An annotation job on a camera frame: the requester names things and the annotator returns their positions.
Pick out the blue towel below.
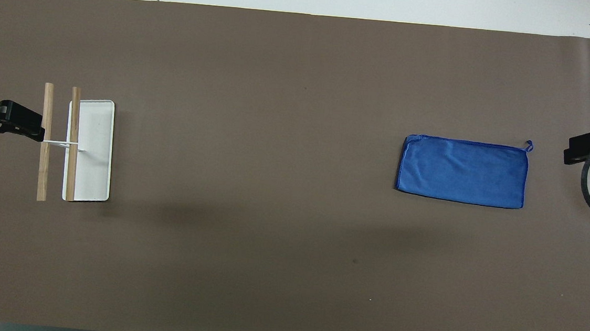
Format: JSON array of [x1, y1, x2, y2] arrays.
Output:
[[393, 130, 535, 211]]

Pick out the white rack with wooden bars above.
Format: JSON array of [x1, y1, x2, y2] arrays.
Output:
[[36, 82, 118, 208]]

